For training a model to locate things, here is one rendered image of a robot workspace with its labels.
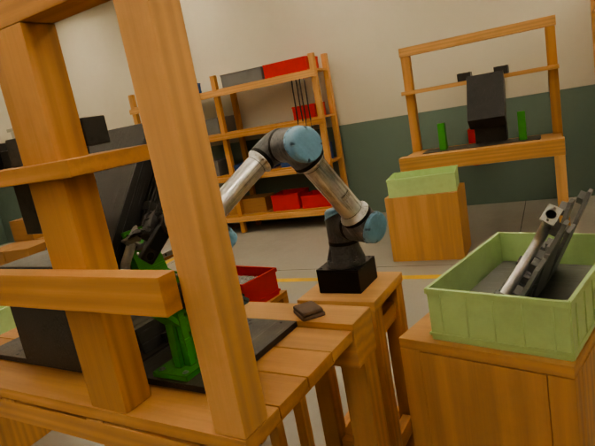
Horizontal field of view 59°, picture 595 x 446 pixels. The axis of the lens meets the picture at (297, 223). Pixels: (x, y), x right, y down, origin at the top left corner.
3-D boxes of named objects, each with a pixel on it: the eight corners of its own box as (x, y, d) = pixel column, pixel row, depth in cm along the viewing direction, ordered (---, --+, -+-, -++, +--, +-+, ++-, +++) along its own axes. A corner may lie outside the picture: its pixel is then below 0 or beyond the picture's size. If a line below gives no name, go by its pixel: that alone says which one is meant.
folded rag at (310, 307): (293, 313, 178) (291, 304, 178) (314, 306, 181) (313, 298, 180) (303, 322, 169) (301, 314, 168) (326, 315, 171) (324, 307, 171)
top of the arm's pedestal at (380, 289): (332, 280, 232) (331, 272, 232) (403, 280, 216) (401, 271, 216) (297, 310, 206) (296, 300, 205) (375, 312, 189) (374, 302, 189)
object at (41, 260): (73, 338, 193) (47, 249, 186) (129, 344, 177) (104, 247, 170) (26, 362, 178) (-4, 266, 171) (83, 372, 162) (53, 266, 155)
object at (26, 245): (51, 257, 830) (39, 211, 815) (94, 253, 805) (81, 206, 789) (-12, 286, 719) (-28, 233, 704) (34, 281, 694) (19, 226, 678)
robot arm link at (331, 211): (344, 233, 214) (339, 200, 211) (367, 236, 203) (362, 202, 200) (321, 241, 208) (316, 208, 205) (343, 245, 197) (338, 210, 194)
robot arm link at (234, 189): (265, 122, 187) (172, 224, 169) (282, 120, 178) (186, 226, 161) (283, 147, 192) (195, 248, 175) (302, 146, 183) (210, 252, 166)
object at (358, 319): (88, 322, 255) (80, 293, 252) (377, 348, 176) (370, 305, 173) (62, 335, 243) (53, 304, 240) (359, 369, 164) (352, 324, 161)
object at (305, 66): (340, 226, 688) (311, 52, 643) (159, 239, 822) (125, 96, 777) (353, 216, 736) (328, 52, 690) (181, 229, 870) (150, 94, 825)
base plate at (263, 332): (82, 311, 230) (81, 306, 230) (297, 326, 172) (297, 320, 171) (-12, 357, 196) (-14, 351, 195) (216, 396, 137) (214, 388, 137)
